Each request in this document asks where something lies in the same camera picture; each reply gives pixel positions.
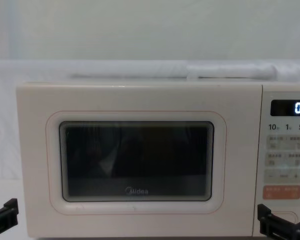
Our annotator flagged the microwave control panel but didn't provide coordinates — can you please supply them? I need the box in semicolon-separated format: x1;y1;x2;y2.
255;84;300;232

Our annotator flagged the cream microwave oven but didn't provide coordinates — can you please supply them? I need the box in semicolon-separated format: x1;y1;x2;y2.
15;81;300;239

